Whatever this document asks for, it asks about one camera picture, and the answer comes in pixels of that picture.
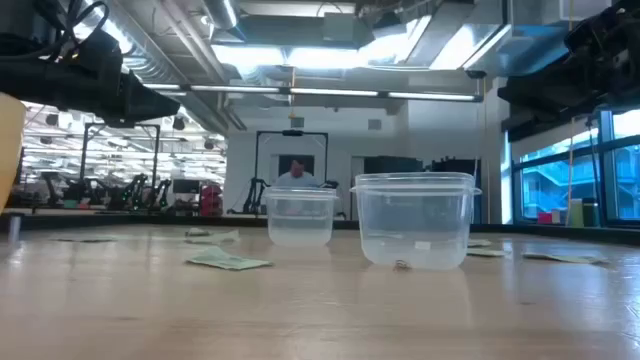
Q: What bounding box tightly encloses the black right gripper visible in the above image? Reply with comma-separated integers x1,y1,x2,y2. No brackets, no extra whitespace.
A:
498,53,601,115

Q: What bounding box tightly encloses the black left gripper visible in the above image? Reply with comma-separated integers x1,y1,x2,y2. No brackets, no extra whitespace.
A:
99,69,180,129

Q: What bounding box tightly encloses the clear plastic container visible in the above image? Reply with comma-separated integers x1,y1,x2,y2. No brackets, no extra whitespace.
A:
349,171,483,272
263,186,340,248

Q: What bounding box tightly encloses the black monitor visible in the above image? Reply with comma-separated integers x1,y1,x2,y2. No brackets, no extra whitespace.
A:
172,178,201,195

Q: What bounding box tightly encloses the black background equipment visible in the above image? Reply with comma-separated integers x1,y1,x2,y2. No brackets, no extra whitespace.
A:
432,157,476,174

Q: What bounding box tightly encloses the red bin stack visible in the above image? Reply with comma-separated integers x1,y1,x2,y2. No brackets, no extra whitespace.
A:
199,183,224,217

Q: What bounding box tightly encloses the light green cup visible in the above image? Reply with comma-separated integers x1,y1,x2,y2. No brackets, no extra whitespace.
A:
567,198,585,228

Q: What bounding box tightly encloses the black cabinet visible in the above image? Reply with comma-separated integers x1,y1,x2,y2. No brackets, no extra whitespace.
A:
363,155,426,175

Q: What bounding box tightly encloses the person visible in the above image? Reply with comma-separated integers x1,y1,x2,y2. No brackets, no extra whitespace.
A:
274,158,320,189

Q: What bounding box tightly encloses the long light bar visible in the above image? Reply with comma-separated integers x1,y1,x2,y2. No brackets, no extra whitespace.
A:
142,83,484,103

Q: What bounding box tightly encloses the grey ceiling unit box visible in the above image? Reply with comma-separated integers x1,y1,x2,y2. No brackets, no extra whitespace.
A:
322,12,361,44

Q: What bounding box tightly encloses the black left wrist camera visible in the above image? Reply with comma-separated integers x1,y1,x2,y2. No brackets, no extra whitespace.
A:
74,30,124,76

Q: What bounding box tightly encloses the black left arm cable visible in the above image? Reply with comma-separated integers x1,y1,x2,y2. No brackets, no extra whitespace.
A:
47,0,110,59

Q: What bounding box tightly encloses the silver ventilation duct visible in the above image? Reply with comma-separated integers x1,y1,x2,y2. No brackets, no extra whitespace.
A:
202,0,239,31

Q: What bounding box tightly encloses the black aluminium table frame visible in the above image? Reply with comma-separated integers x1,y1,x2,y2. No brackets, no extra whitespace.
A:
0,212,640,246

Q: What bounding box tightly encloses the black gantry frame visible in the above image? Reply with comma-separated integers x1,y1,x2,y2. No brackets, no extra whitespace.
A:
254,129,330,216

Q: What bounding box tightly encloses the small grey post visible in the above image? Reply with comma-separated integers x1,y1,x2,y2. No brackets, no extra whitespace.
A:
5,212,25,246

